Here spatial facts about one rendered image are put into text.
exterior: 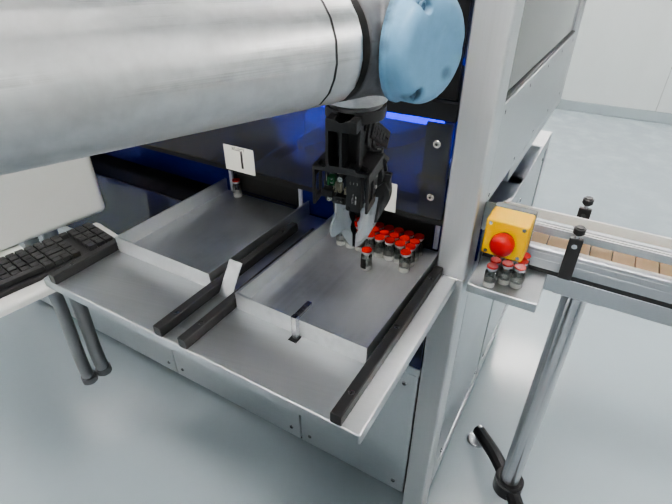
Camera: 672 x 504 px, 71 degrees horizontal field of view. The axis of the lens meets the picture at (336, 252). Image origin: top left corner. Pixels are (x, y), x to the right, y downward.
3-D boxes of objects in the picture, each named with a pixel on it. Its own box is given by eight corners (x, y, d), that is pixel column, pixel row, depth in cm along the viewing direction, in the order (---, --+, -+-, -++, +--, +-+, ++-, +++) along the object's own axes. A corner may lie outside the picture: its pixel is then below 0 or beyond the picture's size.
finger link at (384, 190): (352, 219, 64) (354, 161, 59) (356, 212, 66) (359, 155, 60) (385, 226, 63) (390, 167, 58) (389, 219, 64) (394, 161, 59)
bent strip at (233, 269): (233, 283, 90) (229, 258, 87) (245, 288, 89) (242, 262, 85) (178, 327, 80) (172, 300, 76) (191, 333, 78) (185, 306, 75)
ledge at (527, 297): (485, 256, 101) (486, 249, 100) (548, 274, 96) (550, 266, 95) (465, 291, 91) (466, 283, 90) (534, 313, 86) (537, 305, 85)
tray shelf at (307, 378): (213, 192, 127) (212, 186, 126) (467, 267, 98) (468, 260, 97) (45, 285, 92) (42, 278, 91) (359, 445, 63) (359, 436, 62)
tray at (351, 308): (335, 226, 108) (335, 212, 106) (443, 258, 97) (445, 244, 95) (237, 308, 84) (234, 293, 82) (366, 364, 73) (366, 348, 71)
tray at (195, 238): (226, 190, 124) (225, 177, 122) (309, 213, 113) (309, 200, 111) (119, 251, 99) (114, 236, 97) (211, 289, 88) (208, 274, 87)
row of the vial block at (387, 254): (339, 239, 103) (339, 221, 100) (415, 263, 95) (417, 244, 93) (334, 244, 101) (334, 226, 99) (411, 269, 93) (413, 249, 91)
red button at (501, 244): (491, 245, 84) (495, 225, 81) (514, 251, 82) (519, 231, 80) (485, 255, 81) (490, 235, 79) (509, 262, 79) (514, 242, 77)
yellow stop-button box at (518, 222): (490, 234, 90) (497, 200, 86) (529, 244, 87) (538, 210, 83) (479, 253, 84) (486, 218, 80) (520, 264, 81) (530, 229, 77)
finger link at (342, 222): (321, 259, 65) (321, 202, 59) (336, 236, 69) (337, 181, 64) (342, 264, 64) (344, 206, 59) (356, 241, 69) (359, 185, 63)
